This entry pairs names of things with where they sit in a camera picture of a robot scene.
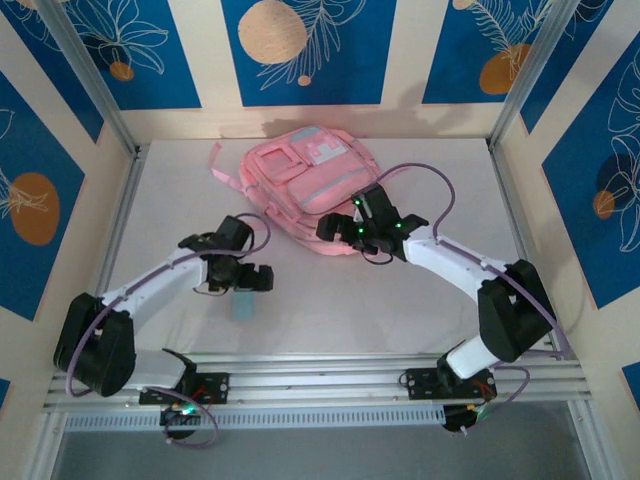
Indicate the pink student backpack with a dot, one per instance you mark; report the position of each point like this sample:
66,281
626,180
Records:
320,190

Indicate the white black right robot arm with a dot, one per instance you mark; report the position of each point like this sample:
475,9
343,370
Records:
515,310

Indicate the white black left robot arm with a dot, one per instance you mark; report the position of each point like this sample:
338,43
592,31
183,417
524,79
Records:
95,345

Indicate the light blue eraser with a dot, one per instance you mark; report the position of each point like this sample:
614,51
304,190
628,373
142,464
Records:
243,307

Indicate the black controller board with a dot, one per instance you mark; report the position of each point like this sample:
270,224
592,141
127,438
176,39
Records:
462,417
180,417

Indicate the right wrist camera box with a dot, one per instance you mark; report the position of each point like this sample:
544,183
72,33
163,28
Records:
375,205

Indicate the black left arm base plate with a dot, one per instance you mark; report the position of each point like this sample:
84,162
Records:
215,387

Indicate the aluminium side rail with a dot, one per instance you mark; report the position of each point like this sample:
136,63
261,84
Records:
501,170
116,235

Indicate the aluminium rail beam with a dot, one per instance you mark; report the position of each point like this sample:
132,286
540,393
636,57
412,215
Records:
320,380

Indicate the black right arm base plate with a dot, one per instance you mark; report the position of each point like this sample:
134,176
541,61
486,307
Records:
420,382

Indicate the aluminium frame post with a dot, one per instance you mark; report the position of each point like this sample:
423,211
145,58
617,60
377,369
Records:
95,85
525,75

